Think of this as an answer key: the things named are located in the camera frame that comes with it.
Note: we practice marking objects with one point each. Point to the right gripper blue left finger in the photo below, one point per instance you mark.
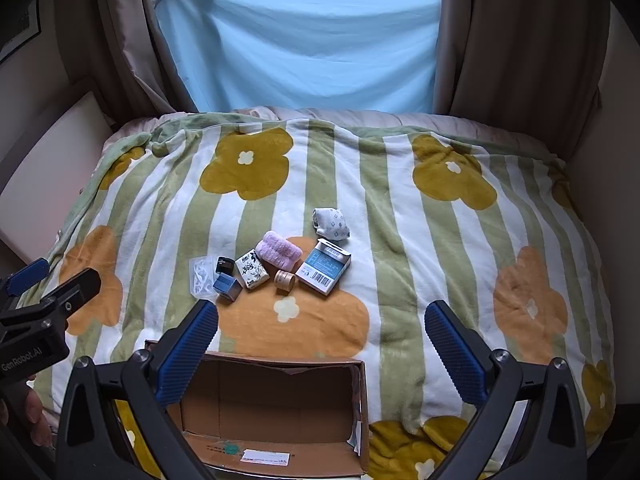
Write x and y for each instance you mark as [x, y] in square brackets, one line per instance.
[92, 438]

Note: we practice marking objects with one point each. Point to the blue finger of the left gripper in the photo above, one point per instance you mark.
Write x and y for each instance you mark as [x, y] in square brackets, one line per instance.
[52, 310]
[22, 280]

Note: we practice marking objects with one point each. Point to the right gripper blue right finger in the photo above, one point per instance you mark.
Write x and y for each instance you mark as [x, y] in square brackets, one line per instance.
[550, 442]

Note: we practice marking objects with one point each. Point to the clear plastic floss pick case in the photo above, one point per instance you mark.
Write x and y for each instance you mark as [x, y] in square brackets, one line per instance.
[202, 277]

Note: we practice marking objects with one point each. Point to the small dark blue box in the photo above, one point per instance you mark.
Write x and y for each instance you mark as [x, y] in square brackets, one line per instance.
[227, 287]

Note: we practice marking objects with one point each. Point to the black round jar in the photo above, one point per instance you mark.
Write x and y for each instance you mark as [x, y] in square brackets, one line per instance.
[225, 265]

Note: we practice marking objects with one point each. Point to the white floral print box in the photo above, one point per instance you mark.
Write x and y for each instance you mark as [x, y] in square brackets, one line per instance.
[251, 270]

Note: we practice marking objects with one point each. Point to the pink fluffy towel roll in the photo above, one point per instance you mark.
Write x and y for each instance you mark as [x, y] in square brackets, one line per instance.
[277, 251]

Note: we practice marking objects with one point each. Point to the blue white barcode box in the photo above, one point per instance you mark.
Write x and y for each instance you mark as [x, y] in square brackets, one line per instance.
[323, 268]

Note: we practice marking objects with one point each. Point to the white patterned sock ball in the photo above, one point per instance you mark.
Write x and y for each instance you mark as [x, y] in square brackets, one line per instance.
[330, 224]

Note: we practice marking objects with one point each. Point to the person's left hand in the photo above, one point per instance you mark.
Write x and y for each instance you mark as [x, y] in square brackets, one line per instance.
[32, 411]

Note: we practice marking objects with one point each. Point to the beige padded headboard cushion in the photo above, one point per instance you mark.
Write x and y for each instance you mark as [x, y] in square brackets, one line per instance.
[42, 178]

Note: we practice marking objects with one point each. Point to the brown cardboard box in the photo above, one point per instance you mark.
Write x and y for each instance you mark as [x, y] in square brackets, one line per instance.
[277, 419]

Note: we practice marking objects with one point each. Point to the striped floral fleece blanket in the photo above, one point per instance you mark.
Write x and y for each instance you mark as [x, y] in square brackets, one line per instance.
[491, 231]

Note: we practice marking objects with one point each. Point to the brown left curtain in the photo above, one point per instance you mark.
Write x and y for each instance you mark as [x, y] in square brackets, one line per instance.
[117, 44]

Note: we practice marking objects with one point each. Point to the brown curtain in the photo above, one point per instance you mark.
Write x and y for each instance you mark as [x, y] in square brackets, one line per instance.
[117, 44]
[526, 66]

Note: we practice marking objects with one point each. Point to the light blue sheet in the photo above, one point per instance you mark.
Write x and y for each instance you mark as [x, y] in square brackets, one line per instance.
[330, 54]

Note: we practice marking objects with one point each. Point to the brown right curtain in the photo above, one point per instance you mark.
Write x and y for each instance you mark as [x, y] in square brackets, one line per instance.
[526, 66]

